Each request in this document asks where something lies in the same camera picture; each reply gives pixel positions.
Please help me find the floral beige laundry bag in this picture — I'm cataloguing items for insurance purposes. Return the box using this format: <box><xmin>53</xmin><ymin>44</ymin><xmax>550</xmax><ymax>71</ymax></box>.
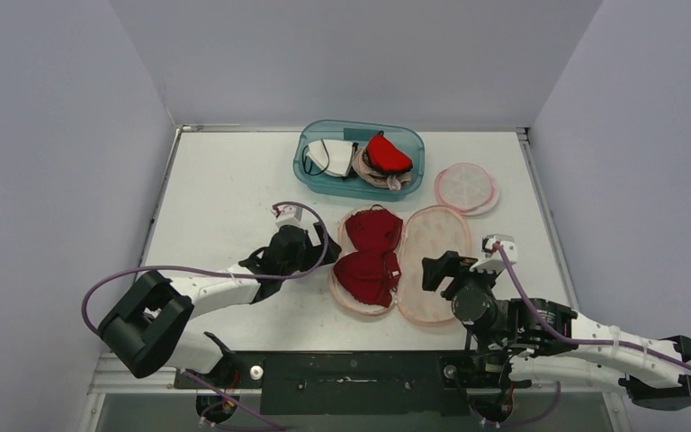
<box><xmin>328</xmin><ymin>205</ymin><xmax>472</xmax><ymax>327</ymax></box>

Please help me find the dark red lace bra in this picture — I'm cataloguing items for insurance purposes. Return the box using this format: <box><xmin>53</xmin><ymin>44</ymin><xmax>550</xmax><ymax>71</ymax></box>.
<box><xmin>329</xmin><ymin>204</ymin><xmax>404</xmax><ymax>316</ymax></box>

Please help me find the white mesh laundry bag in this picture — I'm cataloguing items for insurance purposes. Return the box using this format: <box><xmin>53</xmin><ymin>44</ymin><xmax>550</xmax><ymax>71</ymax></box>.
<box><xmin>434</xmin><ymin>163</ymin><xmax>500</xmax><ymax>217</ymax></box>

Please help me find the beige bra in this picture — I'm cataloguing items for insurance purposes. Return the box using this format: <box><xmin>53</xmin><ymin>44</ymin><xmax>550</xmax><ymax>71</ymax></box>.
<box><xmin>352</xmin><ymin>148</ymin><xmax>412</xmax><ymax>191</ymax></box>

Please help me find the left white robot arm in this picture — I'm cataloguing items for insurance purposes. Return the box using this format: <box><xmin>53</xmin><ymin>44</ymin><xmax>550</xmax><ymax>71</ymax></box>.
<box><xmin>96</xmin><ymin>222</ymin><xmax>342</xmax><ymax>388</ymax></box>

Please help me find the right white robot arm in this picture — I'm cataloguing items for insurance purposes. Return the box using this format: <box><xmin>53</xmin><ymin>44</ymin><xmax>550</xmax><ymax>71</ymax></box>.
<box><xmin>421</xmin><ymin>238</ymin><xmax>691</xmax><ymax>411</ymax></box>

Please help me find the white bra with black trim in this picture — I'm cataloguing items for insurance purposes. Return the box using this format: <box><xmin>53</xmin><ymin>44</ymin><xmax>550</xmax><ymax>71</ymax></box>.
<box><xmin>301</xmin><ymin>139</ymin><xmax>358</xmax><ymax>179</ymax></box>

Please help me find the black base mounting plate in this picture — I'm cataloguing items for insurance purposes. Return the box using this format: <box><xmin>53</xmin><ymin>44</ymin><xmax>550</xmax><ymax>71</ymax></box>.
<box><xmin>202</xmin><ymin>350</ymin><xmax>529</xmax><ymax>416</ymax></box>

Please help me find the teal plastic bin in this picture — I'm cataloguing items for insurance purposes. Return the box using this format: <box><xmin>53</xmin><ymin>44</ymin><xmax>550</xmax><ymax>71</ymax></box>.
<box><xmin>292</xmin><ymin>120</ymin><xmax>426</xmax><ymax>202</ymax></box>

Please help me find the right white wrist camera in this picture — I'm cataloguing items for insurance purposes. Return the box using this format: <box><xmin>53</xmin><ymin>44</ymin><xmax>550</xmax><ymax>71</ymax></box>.
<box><xmin>471</xmin><ymin>234</ymin><xmax>519</xmax><ymax>275</ymax></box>

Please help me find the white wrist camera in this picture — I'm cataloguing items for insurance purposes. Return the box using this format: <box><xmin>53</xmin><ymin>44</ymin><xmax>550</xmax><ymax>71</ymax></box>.
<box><xmin>471</xmin><ymin>234</ymin><xmax>519</xmax><ymax>275</ymax></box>
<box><xmin>272</xmin><ymin>204</ymin><xmax>303</xmax><ymax>229</ymax></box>

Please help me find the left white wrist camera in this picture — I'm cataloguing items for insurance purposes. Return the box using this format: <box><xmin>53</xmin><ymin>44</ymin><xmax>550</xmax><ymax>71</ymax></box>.
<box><xmin>272</xmin><ymin>204</ymin><xmax>303</xmax><ymax>229</ymax></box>

